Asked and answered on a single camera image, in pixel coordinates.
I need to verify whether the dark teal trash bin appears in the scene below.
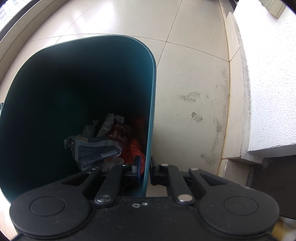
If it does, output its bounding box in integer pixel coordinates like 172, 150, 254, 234
1, 35, 157, 202

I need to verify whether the white purple snack wrapper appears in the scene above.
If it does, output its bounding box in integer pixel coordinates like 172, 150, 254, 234
96, 113, 127, 140

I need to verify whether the red plastic bag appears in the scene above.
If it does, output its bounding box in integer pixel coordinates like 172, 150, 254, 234
122, 116, 149, 176

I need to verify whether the dark blue grey wrapper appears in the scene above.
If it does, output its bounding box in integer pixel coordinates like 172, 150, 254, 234
64, 135, 122, 171

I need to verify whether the teal white snack wrapper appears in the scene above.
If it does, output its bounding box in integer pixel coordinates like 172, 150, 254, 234
82, 120, 99, 138

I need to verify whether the silver wall socket cover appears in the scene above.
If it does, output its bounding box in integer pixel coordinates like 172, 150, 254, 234
260, 0, 286, 18

